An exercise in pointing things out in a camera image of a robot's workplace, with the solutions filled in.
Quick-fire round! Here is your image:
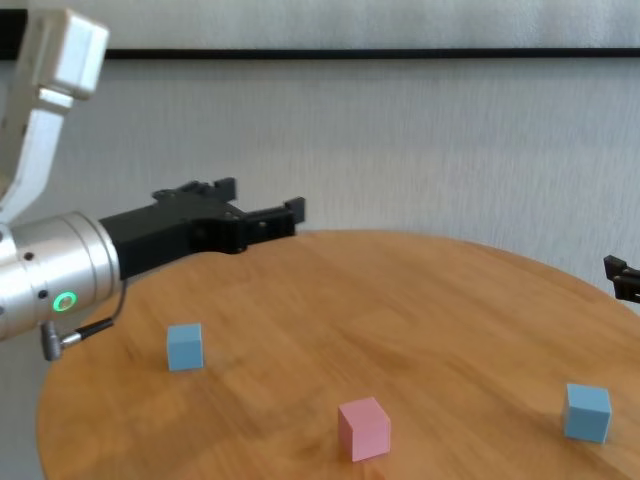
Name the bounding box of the black cable with silver plug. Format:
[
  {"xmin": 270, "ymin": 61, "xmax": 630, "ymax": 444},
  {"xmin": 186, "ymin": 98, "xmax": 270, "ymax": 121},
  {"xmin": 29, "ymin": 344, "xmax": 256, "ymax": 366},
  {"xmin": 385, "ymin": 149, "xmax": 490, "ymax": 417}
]
[{"xmin": 40, "ymin": 277, "xmax": 129, "ymax": 362}]

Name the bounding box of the blue cube block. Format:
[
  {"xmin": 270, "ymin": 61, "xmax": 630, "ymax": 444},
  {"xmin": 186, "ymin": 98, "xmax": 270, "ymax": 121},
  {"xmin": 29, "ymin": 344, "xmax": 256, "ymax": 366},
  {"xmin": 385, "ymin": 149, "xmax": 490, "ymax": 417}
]
[
  {"xmin": 166, "ymin": 322, "xmax": 206, "ymax": 372},
  {"xmin": 563, "ymin": 382, "xmax": 613, "ymax": 445}
]

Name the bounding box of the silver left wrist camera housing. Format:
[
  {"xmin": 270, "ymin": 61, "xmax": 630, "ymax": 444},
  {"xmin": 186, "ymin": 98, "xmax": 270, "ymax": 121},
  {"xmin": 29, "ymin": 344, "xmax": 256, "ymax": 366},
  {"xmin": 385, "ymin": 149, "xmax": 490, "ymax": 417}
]
[{"xmin": 0, "ymin": 9, "xmax": 110, "ymax": 221}]

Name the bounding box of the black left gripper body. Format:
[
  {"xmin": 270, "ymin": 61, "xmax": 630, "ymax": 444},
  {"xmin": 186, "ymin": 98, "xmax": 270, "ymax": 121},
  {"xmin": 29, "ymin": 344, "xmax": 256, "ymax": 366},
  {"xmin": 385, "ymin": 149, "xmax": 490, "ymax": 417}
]
[{"xmin": 98, "ymin": 198, "xmax": 251, "ymax": 281}]

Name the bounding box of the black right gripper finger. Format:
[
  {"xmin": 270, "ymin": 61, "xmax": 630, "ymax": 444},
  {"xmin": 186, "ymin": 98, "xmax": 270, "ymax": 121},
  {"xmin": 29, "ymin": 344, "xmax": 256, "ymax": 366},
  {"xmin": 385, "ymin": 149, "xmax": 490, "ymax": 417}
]
[{"xmin": 603, "ymin": 253, "xmax": 640, "ymax": 302}]

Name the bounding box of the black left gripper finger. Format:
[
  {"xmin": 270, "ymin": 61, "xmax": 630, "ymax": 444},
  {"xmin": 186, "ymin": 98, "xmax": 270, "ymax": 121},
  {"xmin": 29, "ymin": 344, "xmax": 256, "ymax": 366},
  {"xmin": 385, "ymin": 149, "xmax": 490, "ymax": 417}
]
[
  {"xmin": 239, "ymin": 196, "xmax": 307, "ymax": 251},
  {"xmin": 152, "ymin": 176, "xmax": 237, "ymax": 205}
]

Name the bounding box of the pink cube block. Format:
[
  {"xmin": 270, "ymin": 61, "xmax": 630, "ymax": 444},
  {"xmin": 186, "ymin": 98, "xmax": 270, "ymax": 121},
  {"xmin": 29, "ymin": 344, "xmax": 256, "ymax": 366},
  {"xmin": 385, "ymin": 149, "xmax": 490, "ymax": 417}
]
[{"xmin": 337, "ymin": 396, "xmax": 392, "ymax": 464}]

